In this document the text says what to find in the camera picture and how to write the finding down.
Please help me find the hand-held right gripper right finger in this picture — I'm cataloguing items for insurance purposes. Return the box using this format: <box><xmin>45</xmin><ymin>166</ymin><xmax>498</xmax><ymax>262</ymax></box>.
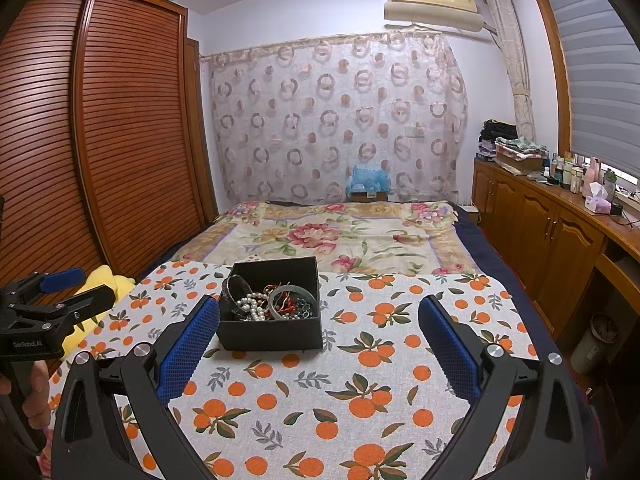
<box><xmin>417</xmin><ymin>295</ymin><xmax>599</xmax><ymax>480</ymax></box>

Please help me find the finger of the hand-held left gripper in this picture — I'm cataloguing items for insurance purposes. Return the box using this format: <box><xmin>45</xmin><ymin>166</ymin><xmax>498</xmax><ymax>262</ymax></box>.
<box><xmin>0</xmin><ymin>268</ymin><xmax>86</xmax><ymax>307</ymax></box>
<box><xmin>11</xmin><ymin>284</ymin><xmax>116</xmax><ymax>334</ymax></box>

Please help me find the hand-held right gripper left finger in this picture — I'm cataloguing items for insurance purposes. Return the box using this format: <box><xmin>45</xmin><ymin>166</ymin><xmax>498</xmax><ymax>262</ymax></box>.
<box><xmin>50</xmin><ymin>294</ymin><xmax>221</xmax><ymax>480</ymax></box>

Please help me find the white pearl necklace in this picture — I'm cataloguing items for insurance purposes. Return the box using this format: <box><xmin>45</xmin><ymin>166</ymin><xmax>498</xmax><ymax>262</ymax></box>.
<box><xmin>234</xmin><ymin>292</ymin><xmax>269</xmax><ymax>322</ymax></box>

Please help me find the silver cuff bangle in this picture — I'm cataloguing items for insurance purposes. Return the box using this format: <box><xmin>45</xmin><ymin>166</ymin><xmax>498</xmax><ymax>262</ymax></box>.
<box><xmin>222</xmin><ymin>273</ymin><xmax>256</xmax><ymax>311</ymax></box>

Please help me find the black jewelry box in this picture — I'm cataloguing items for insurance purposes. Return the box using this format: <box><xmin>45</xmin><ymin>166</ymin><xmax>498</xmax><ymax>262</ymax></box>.
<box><xmin>216</xmin><ymin>256</ymin><xmax>325</xmax><ymax>353</ymax></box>

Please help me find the red cord bead bracelet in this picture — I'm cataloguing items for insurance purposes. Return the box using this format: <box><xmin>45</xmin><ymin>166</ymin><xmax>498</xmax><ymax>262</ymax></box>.
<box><xmin>276</xmin><ymin>289</ymin><xmax>302</xmax><ymax>314</ymax></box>

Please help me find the pale jade bangle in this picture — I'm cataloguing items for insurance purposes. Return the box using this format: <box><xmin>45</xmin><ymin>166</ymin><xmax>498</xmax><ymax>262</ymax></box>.
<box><xmin>267</xmin><ymin>283</ymin><xmax>317</xmax><ymax>320</ymax></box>

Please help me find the person's left hand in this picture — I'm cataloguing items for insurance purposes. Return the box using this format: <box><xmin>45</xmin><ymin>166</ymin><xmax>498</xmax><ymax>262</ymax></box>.
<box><xmin>27</xmin><ymin>361</ymin><xmax>51</xmax><ymax>419</ymax></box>

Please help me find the yellow cloth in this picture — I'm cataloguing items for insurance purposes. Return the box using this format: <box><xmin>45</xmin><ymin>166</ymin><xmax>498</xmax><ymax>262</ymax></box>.
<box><xmin>62</xmin><ymin>264</ymin><xmax>136</xmax><ymax>351</ymax></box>

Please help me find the dark blue bed sheet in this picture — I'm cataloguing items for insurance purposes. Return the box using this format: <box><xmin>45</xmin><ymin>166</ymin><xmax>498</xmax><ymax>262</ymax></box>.
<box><xmin>452</xmin><ymin>202</ymin><xmax>601</xmax><ymax>480</ymax></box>

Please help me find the orange fruit print cloth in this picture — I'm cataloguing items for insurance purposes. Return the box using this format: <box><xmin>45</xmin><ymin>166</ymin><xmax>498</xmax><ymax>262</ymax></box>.
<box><xmin>47</xmin><ymin>259</ymin><xmax>539</xmax><ymax>480</ymax></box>

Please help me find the grey trash bin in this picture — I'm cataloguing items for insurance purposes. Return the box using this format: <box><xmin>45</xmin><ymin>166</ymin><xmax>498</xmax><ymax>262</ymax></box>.
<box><xmin>569</xmin><ymin>312</ymin><xmax>621</xmax><ymax>376</ymax></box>

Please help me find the wooden cabinet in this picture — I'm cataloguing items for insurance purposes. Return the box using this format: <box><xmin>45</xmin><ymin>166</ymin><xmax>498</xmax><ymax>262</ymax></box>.
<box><xmin>472</xmin><ymin>157</ymin><xmax>640</xmax><ymax>342</ymax></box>

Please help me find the wooden slatted wardrobe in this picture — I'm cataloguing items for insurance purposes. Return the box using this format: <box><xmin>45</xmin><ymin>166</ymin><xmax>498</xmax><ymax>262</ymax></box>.
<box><xmin>0</xmin><ymin>0</ymin><xmax>221</xmax><ymax>307</ymax></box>

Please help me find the floral blanket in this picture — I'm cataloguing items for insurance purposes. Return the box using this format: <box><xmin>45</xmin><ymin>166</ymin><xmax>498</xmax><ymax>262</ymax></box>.
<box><xmin>187</xmin><ymin>200</ymin><xmax>476</xmax><ymax>277</ymax></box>

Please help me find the blue plastic bag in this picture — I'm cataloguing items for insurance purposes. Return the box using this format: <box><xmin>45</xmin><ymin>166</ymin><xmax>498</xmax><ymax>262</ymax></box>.
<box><xmin>346</xmin><ymin>163</ymin><xmax>391</xmax><ymax>196</ymax></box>

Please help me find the pink tissue box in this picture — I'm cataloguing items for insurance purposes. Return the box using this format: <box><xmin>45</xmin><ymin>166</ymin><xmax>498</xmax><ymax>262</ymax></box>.
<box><xmin>583</xmin><ymin>182</ymin><xmax>612</xmax><ymax>215</ymax></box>

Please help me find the pile of folded clothes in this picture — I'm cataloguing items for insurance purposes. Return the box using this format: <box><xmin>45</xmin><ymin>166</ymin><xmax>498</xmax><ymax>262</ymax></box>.
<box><xmin>477</xmin><ymin>119</ymin><xmax>551</xmax><ymax>161</ymax></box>

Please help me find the row of toiletry bottles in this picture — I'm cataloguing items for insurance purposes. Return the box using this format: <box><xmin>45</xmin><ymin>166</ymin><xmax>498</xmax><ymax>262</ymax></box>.
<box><xmin>547</xmin><ymin>150</ymin><xmax>619</xmax><ymax>196</ymax></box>

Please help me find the circle pattern curtain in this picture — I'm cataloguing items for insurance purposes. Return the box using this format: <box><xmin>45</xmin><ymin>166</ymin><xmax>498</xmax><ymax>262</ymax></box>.
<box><xmin>200</xmin><ymin>30</ymin><xmax>471</xmax><ymax>206</ymax></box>

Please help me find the beige tied curtain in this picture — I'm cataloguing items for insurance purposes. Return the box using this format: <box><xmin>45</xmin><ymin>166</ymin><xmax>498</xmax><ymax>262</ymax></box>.
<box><xmin>482</xmin><ymin>0</ymin><xmax>536</xmax><ymax>141</ymax></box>

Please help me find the grey window blind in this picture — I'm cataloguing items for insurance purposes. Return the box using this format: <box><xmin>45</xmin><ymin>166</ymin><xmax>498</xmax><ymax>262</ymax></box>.
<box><xmin>544</xmin><ymin>0</ymin><xmax>640</xmax><ymax>172</ymax></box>

